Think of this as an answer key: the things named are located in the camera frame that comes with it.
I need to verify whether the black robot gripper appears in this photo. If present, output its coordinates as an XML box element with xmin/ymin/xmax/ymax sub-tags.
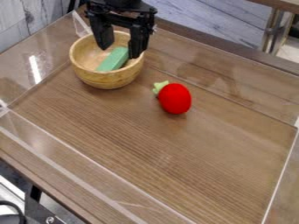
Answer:
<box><xmin>87</xmin><ymin>0</ymin><xmax>157</xmax><ymax>59</ymax></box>

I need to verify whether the green rectangular stick block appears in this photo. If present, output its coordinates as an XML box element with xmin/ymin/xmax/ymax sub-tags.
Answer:
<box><xmin>96</xmin><ymin>46</ymin><xmax>128</xmax><ymax>72</ymax></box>

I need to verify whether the light wooden bowl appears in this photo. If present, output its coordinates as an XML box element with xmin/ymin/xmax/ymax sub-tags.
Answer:
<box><xmin>69</xmin><ymin>31</ymin><xmax>145</xmax><ymax>89</ymax></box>

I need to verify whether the red plush strawberry toy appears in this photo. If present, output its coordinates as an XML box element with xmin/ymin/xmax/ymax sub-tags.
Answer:
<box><xmin>152</xmin><ymin>80</ymin><xmax>192</xmax><ymax>115</ymax></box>

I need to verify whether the metal table leg background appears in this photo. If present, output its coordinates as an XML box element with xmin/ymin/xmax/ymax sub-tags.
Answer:
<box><xmin>260</xmin><ymin>9</ymin><xmax>295</xmax><ymax>55</ymax></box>

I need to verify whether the clear acrylic tray wall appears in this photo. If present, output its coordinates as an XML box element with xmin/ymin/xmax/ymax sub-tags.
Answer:
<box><xmin>0</xmin><ymin>15</ymin><xmax>299</xmax><ymax>224</ymax></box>

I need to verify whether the black cable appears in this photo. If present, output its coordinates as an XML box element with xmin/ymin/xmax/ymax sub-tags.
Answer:
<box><xmin>0</xmin><ymin>199</ymin><xmax>28</xmax><ymax>224</ymax></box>

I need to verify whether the black table frame leg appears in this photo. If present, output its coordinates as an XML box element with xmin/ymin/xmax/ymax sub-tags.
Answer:
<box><xmin>24</xmin><ymin>185</ymin><xmax>65</xmax><ymax>224</ymax></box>

